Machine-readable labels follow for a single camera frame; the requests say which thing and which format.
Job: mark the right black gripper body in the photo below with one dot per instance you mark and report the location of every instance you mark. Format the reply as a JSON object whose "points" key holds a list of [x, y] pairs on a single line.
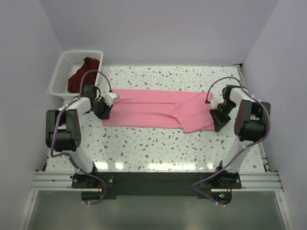
{"points": [[221, 114]]}

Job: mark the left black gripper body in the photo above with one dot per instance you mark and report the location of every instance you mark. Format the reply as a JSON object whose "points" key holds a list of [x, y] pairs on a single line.
{"points": [[101, 109]]}

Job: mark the pink t-shirt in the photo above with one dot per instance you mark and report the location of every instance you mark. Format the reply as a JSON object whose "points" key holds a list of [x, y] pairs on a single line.
{"points": [[161, 109]]}

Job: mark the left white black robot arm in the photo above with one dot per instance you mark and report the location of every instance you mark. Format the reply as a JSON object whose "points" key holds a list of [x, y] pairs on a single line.
{"points": [[63, 131]]}

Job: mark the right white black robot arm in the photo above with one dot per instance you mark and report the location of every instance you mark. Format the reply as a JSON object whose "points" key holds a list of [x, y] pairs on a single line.
{"points": [[252, 126]]}

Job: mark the dark red t-shirt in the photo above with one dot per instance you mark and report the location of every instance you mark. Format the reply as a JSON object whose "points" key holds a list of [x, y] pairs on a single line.
{"points": [[75, 80]]}

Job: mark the white plastic laundry basket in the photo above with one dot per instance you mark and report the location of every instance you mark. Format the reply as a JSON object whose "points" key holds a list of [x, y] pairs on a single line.
{"points": [[68, 64]]}

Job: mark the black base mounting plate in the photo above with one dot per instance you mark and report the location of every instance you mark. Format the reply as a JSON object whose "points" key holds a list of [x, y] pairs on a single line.
{"points": [[110, 185]]}

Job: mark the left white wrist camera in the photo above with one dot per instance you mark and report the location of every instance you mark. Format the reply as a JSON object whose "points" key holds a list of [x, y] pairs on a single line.
{"points": [[110, 97]]}

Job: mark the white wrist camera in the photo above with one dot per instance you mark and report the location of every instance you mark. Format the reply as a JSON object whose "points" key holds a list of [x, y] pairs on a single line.
{"points": [[214, 103], [110, 97]]}

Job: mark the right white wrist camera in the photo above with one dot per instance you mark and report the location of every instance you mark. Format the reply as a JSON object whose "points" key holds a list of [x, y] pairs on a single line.
{"points": [[214, 103]]}

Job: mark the aluminium front rail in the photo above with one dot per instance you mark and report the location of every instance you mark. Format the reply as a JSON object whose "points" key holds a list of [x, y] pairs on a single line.
{"points": [[251, 181]]}

